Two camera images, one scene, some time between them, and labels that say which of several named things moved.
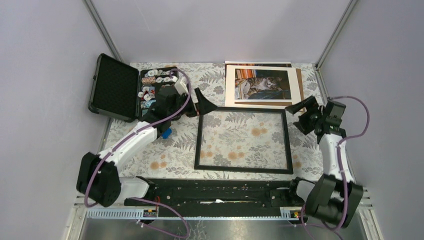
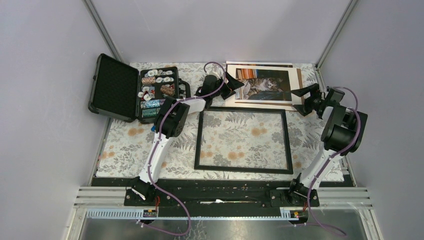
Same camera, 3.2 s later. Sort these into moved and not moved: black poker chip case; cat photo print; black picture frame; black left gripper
Moved: black left gripper
Not moved: black picture frame; cat photo print; black poker chip case
